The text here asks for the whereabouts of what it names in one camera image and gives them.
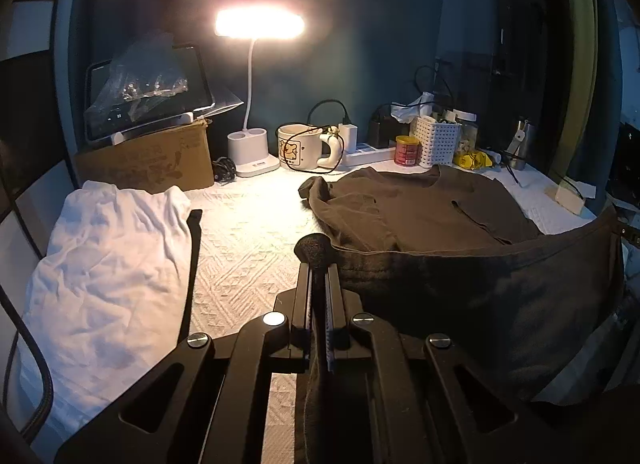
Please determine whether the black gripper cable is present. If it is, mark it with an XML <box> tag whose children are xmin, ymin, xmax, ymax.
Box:
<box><xmin>0</xmin><ymin>283</ymin><xmax>56</xmax><ymax>445</ymax></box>

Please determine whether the dark brown t-shirt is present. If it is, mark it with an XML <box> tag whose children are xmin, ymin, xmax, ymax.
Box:
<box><xmin>295</xmin><ymin>166</ymin><xmax>639</xmax><ymax>463</ymax></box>

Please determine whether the tissue pack box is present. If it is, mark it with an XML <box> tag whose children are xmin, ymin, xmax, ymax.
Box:
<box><xmin>544</xmin><ymin>177</ymin><xmax>597</xmax><ymax>216</ymax></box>

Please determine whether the white usb charger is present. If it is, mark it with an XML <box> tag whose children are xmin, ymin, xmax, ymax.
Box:
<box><xmin>338</xmin><ymin>123</ymin><xmax>358</xmax><ymax>153</ymax></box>

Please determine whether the white crumpled tissue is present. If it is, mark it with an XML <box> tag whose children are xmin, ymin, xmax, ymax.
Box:
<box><xmin>390</xmin><ymin>92</ymin><xmax>435</xmax><ymax>124</ymax></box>

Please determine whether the glass jar white lid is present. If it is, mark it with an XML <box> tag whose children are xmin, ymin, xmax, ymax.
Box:
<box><xmin>454</xmin><ymin>110</ymin><xmax>477</xmax><ymax>154</ymax></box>

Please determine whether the black coiled cable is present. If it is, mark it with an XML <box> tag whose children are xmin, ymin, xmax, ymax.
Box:
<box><xmin>211</xmin><ymin>155</ymin><xmax>239</xmax><ymax>185</ymax></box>

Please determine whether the red can yellow lid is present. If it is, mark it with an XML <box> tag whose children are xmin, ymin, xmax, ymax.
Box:
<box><xmin>394</xmin><ymin>135</ymin><xmax>420</xmax><ymax>166</ymax></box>

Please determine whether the white cartoon mug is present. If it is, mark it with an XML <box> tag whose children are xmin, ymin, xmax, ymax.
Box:
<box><xmin>277</xmin><ymin>123</ymin><xmax>345</xmax><ymax>173</ymax></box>

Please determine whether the steel tumbler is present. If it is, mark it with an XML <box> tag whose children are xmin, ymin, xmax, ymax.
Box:
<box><xmin>506</xmin><ymin>120</ymin><xmax>535</xmax><ymax>171</ymax></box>

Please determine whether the cardboard box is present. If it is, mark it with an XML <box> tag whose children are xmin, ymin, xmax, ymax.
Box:
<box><xmin>75</xmin><ymin>120</ymin><xmax>214</xmax><ymax>193</ymax></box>

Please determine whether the yellow green curtain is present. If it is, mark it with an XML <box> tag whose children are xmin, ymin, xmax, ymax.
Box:
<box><xmin>551</xmin><ymin>0</ymin><xmax>598</xmax><ymax>177</ymax></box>

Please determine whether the tablet screen with plastic bag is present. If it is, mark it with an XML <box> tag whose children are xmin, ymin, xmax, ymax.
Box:
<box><xmin>84</xmin><ymin>31</ymin><xmax>243</xmax><ymax>145</ymax></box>

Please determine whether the black cable over mug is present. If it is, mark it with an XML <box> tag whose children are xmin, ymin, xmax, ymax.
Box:
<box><xmin>281</xmin><ymin>124</ymin><xmax>347</xmax><ymax>175</ymax></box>

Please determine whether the white power strip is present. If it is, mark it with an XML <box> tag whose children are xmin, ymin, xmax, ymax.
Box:
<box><xmin>342</xmin><ymin>143</ymin><xmax>395</xmax><ymax>167</ymax></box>

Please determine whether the yellow snack packet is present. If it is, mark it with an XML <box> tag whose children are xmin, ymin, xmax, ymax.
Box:
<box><xmin>452</xmin><ymin>150</ymin><xmax>494</xmax><ymax>171</ymax></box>

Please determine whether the black power adapter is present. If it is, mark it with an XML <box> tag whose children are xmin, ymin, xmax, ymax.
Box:
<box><xmin>366</xmin><ymin>104</ymin><xmax>410</xmax><ymax>149</ymax></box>

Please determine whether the white t-shirt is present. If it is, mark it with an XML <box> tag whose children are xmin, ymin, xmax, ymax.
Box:
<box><xmin>23</xmin><ymin>181</ymin><xmax>192</xmax><ymax>436</ymax></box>

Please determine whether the white perforated plastic basket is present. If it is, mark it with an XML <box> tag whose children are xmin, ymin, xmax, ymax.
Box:
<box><xmin>410</xmin><ymin>117</ymin><xmax>461</xmax><ymax>169</ymax></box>

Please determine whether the white desk lamp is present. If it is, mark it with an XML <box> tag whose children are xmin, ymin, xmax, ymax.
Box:
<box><xmin>214</xmin><ymin>3</ymin><xmax>306</xmax><ymax>178</ymax></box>

